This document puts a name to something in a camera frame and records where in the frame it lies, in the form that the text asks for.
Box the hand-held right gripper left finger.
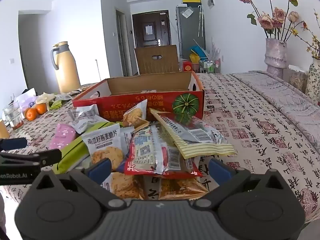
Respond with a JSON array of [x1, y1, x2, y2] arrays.
[[32, 158, 127, 211]]

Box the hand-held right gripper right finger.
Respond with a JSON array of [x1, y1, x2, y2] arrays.
[[196, 158, 288, 210]]

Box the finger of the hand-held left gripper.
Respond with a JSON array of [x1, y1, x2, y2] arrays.
[[0, 149, 62, 167], [0, 137, 28, 151]]

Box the large red white snack packet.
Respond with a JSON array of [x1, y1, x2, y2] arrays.
[[123, 124, 203, 178]]

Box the red cardboard box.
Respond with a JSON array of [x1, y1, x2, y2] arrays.
[[72, 70, 205, 124]]

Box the glass cup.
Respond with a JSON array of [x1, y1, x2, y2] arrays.
[[2, 102, 25, 131]]

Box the orange cookie snack packet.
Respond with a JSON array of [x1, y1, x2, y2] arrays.
[[101, 172, 146, 201]]

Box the white cookie crisp packet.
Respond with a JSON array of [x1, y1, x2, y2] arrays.
[[81, 127, 125, 173]]

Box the pink snack packet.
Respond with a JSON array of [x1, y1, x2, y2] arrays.
[[48, 123, 77, 151]]

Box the yellow striped snack packet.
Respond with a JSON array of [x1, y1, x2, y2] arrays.
[[149, 108, 238, 159]]

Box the small white snack packet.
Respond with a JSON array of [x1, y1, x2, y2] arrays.
[[72, 116, 109, 134], [68, 104, 100, 121]]

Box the white purple plastic bag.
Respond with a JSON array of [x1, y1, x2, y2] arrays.
[[14, 87, 38, 110]]

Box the small green snack packet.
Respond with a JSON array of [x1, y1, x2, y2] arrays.
[[49, 99, 63, 111]]

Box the crumpled white plastic wrap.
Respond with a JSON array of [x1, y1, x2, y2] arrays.
[[36, 92, 56, 104]]

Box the white orange cookie packet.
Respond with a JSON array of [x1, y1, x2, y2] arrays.
[[122, 99, 148, 128]]

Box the yellow thermos jug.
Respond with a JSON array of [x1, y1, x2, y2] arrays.
[[51, 41, 81, 94]]

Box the grey patterned cloth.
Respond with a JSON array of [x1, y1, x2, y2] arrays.
[[230, 70, 320, 153]]

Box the white mop pole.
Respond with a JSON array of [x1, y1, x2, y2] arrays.
[[94, 58, 101, 84]]

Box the metal rolling cart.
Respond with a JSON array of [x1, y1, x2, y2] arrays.
[[200, 58, 224, 74]]

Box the red gift box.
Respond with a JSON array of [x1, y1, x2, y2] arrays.
[[182, 60, 194, 73]]

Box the jar with white lid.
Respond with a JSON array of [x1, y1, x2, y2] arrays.
[[283, 65, 309, 91]]

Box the wooden chair back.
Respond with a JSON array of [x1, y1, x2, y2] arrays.
[[134, 44, 180, 76]]

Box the blue plastic dustpan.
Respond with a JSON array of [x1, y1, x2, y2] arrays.
[[190, 45, 208, 58]]

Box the pink flower vase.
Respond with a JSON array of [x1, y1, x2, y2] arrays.
[[265, 38, 288, 79]]

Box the patterned ceramic vase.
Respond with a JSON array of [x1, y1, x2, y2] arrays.
[[305, 57, 320, 106]]

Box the grey refrigerator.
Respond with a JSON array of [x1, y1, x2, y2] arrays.
[[175, 4, 206, 58]]

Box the dark brown door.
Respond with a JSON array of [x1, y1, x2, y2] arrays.
[[132, 11, 173, 48]]

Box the white folded umbrella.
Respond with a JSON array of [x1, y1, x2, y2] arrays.
[[197, 4, 204, 38]]

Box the yellow flower twigs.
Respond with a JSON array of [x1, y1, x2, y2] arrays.
[[298, 7, 320, 61]]

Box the dried pink roses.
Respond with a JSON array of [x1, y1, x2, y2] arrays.
[[235, 0, 307, 41]]

